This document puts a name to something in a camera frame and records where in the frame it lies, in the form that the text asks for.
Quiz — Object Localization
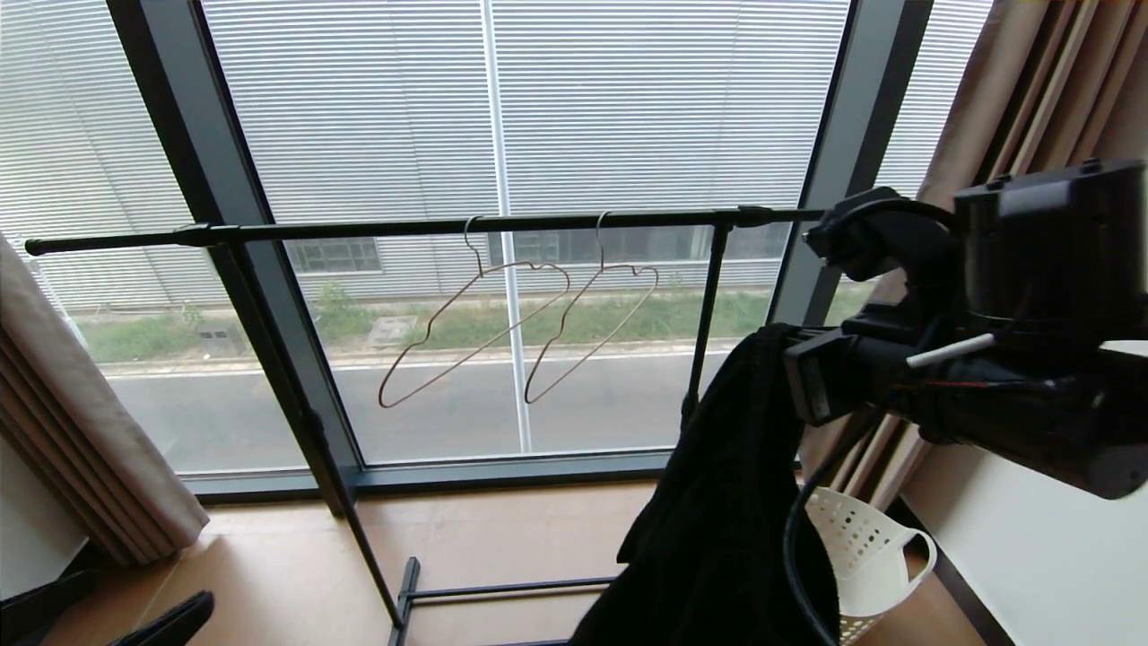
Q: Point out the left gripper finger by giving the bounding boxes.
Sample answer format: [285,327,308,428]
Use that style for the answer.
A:
[108,590,214,646]

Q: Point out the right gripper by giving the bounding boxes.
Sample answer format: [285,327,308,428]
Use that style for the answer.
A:
[783,303,962,433]

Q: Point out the black shorts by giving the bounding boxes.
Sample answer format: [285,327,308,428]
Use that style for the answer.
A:
[570,323,842,646]

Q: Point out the white laundry basket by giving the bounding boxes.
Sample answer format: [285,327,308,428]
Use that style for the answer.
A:
[803,486,938,646]

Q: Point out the pink clothes hanger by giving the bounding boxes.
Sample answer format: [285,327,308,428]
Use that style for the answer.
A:
[378,215,571,409]
[524,212,659,405]

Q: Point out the black clothes rack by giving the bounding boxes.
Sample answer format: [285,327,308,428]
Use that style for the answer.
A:
[25,205,831,646]

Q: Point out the beige curtain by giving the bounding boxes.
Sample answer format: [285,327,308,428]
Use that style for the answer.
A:
[0,235,210,568]
[798,0,1148,512]

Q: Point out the window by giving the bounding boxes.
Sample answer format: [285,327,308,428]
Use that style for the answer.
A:
[0,0,992,499]

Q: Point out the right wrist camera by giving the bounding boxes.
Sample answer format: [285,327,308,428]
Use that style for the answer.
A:
[804,187,956,284]

